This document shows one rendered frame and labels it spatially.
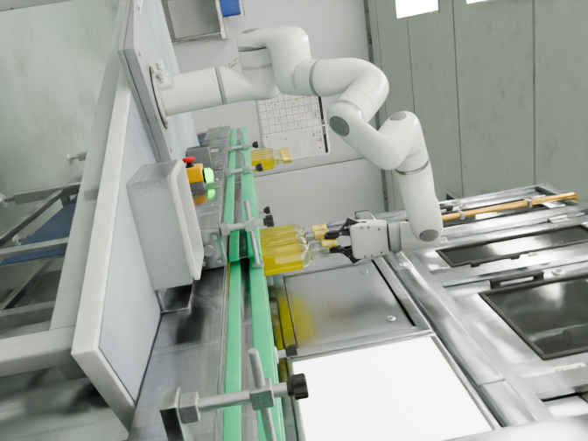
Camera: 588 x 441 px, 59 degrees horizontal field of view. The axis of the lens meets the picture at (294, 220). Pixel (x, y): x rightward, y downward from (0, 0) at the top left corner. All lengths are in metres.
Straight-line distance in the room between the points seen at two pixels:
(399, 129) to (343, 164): 6.27
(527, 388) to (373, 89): 0.68
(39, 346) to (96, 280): 0.12
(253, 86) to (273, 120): 5.85
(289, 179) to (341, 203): 0.84
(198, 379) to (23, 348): 0.26
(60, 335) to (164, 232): 0.30
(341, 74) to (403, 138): 0.20
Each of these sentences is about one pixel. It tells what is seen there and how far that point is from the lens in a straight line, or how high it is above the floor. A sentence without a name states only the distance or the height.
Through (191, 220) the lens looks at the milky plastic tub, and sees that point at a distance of 1.19.
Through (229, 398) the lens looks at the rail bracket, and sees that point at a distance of 0.65.
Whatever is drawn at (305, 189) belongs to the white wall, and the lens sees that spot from 7.43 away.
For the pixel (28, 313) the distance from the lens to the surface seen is 1.55.
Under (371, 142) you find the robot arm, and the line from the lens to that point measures 1.14.
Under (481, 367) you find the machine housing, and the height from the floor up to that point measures 1.36.
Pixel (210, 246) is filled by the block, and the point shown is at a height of 0.86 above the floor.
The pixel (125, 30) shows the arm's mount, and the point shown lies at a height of 0.76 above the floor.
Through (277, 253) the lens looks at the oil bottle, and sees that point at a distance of 1.36.
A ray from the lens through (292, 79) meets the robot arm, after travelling 1.27.
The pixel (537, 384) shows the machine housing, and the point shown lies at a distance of 1.15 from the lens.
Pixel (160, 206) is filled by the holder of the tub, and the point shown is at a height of 0.80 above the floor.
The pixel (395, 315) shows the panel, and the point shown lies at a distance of 1.32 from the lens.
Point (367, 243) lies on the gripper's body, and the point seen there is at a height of 1.25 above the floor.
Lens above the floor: 1.00
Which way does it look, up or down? 3 degrees up
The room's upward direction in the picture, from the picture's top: 80 degrees clockwise
